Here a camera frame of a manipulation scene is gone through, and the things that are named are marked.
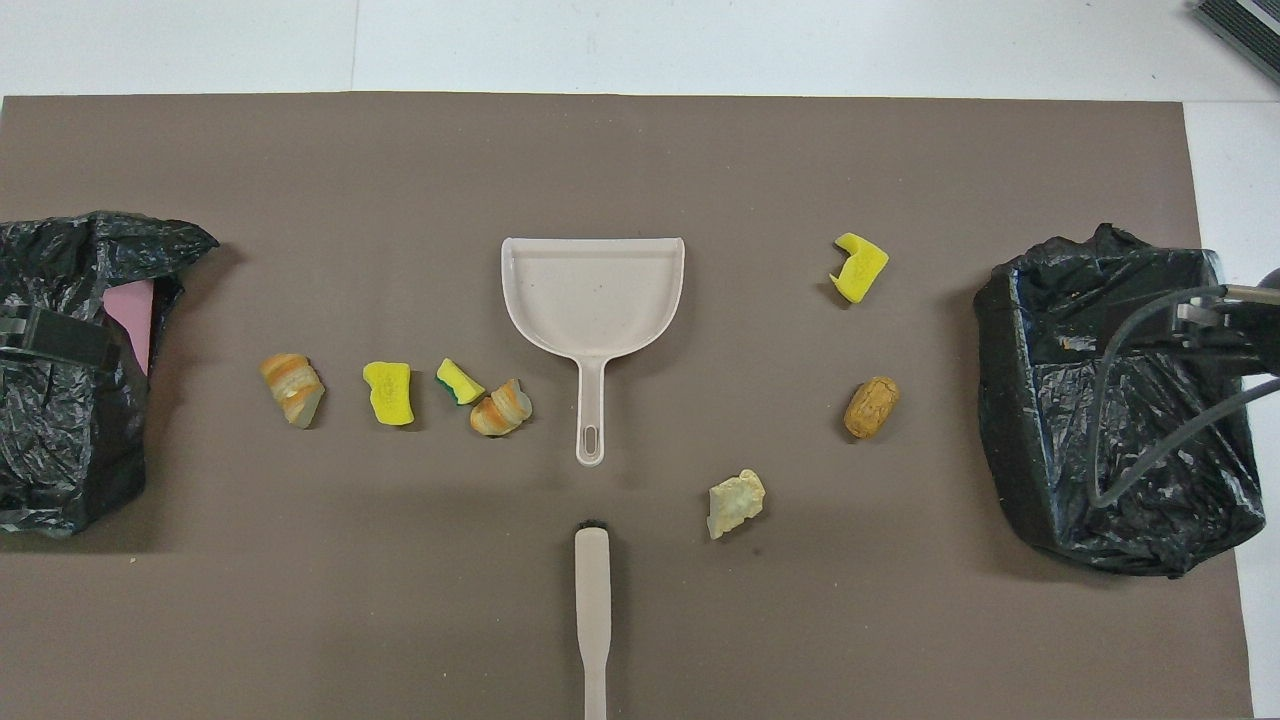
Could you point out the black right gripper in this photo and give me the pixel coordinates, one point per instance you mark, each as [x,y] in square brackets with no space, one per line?
[1260,335]

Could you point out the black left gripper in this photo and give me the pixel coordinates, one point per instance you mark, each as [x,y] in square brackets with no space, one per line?
[14,328]

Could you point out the yellow sponge piece green layer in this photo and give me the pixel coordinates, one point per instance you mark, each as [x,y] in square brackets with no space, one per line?
[458,380]

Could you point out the pale foam piece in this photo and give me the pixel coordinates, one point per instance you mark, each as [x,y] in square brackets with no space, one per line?
[735,503]

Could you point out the beige plastic dustpan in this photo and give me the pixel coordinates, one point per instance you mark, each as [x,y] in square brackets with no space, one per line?
[590,300]

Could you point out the pink bin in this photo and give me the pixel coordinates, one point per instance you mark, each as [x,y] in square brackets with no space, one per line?
[135,320]

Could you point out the black trash bag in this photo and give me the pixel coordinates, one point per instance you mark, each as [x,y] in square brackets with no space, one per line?
[60,430]
[1050,450]

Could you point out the grey ribbed device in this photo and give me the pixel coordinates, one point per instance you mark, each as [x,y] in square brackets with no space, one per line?
[1245,25]

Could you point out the yellow bent sponge piece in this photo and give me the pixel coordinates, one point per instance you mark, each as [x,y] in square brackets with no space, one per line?
[865,275]

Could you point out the brown paper table mat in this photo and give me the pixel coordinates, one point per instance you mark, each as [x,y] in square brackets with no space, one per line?
[640,160]

